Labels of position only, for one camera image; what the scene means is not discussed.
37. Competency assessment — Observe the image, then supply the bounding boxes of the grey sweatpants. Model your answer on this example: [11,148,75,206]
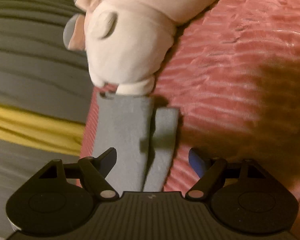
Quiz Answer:
[93,93,179,194]

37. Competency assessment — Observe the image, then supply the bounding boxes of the yellow curtain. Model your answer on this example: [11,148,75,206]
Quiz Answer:
[0,105,85,156]

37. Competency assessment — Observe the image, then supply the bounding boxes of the pink ribbed bedspread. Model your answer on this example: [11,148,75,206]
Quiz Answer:
[76,0,300,234]

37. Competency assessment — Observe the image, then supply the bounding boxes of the grey curtain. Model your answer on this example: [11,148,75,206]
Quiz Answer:
[0,0,93,238]

